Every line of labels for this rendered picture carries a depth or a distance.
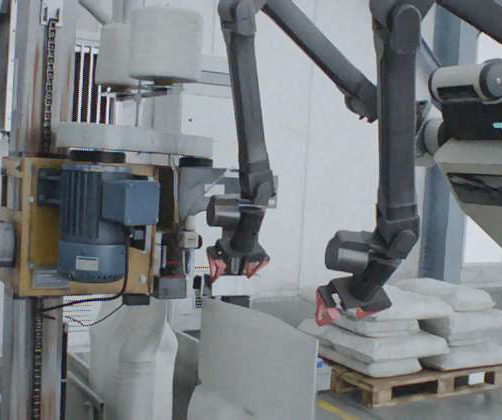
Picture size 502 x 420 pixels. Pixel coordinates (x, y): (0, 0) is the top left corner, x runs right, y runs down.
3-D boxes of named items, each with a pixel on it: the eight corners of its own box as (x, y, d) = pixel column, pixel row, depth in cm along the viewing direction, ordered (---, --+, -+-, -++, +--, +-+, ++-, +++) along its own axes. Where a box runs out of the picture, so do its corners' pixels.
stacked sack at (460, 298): (499, 312, 505) (501, 290, 504) (452, 316, 483) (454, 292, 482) (430, 295, 562) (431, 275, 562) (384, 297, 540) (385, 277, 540)
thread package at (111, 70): (160, 90, 192) (164, 23, 191) (105, 84, 185) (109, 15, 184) (138, 93, 205) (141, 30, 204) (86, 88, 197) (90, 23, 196)
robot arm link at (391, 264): (407, 266, 132) (400, 240, 136) (372, 259, 130) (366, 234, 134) (389, 289, 137) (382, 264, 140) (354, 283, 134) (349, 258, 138)
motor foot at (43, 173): (99, 210, 170) (101, 171, 169) (47, 209, 164) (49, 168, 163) (86, 207, 178) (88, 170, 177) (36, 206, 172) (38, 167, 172)
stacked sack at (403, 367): (424, 374, 468) (426, 355, 468) (368, 381, 446) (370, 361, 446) (358, 350, 525) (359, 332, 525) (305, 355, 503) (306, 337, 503)
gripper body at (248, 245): (213, 245, 177) (222, 218, 173) (251, 242, 182) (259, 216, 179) (226, 262, 172) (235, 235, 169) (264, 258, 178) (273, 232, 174)
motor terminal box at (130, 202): (159, 236, 162) (162, 181, 161) (125, 238, 153) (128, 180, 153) (130, 232, 167) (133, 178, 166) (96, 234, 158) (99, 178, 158)
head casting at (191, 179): (258, 275, 202) (265, 161, 200) (172, 276, 190) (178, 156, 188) (207, 260, 228) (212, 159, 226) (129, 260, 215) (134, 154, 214)
